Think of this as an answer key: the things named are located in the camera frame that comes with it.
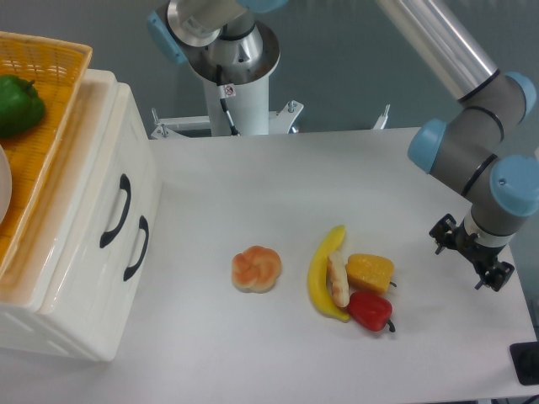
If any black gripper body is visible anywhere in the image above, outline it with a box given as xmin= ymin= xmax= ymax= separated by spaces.
xmin=446 ymin=226 xmax=501 ymax=274

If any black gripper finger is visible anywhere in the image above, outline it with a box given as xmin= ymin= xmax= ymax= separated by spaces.
xmin=429 ymin=214 xmax=457 ymax=254
xmin=474 ymin=260 xmax=515 ymax=291

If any black top drawer handle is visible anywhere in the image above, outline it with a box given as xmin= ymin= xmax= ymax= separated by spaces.
xmin=99 ymin=173 xmax=132 ymax=248

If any black drawer handle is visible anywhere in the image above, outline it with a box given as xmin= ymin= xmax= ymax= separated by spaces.
xmin=99 ymin=173 xmax=132 ymax=248
xmin=123 ymin=215 xmax=150 ymax=282

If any white drawer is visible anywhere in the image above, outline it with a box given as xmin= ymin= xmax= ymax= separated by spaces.
xmin=38 ymin=83 xmax=161 ymax=361

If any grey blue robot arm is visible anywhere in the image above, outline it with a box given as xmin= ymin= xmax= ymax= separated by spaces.
xmin=147 ymin=1 xmax=538 ymax=290

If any white plastic drawer cabinet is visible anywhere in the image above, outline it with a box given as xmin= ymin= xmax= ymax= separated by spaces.
xmin=1 ymin=70 xmax=162 ymax=361

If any yellow toy bell pepper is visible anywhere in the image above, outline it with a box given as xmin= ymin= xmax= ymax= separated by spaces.
xmin=345 ymin=253 xmax=395 ymax=295

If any black device at edge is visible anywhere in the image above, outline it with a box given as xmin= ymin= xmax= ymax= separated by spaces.
xmin=510 ymin=341 xmax=539 ymax=385

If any red toy bell pepper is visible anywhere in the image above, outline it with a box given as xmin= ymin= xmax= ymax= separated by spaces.
xmin=347 ymin=291 xmax=396 ymax=332

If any toy baguette stick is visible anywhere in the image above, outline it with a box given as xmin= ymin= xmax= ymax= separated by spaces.
xmin=328 ymin=251 xmax=350 ymax=308

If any yellow toy banana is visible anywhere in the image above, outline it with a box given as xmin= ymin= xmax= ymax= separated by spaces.
xmin=307 ymin=225 xmax=350 ymax=323

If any toy bread roll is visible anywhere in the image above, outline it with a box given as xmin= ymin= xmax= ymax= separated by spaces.
xmin=231 ymin=246 xmax=282 ymax=293

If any orange woven basket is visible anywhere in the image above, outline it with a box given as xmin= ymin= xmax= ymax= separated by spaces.
xmin=1 ymin=31 xmax=93 ymax=276

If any green toy bell pepper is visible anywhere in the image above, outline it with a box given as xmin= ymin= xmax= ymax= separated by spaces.
xmin=1 ymin=74 xmax=45 ymax=139

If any white plate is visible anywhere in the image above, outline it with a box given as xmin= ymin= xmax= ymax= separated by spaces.
xmin=0 ymin=148 xmax=12 ymax=222

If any white frame bracket right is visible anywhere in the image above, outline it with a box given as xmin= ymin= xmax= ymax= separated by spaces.
xmin=372 ymin=104 xmax=391 ymax=130

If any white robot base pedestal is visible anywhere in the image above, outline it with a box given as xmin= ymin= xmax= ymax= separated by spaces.
xmin=189 ymin=21 xmax=280 ymax=136

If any black lower drawer handle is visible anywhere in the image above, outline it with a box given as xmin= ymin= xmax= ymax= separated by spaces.
xmin=123 ymin=215 xmax=150 ymax=282

